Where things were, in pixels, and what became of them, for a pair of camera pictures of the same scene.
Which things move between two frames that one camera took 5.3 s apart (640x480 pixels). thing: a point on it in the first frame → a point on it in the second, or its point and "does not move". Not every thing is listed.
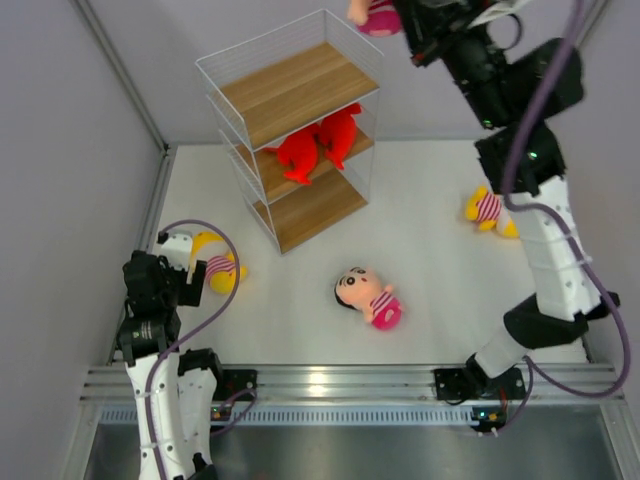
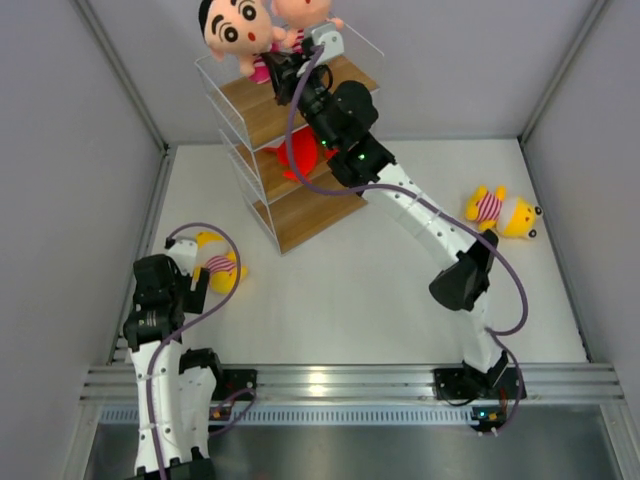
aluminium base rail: [561, 382] does not move
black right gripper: [427, 22] → [283, 71]
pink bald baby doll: [383, 20] → [296, 16]
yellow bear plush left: [220, 270] does not move
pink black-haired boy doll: [361, 289] → [241, 29]
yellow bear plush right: [485, 207] does not move
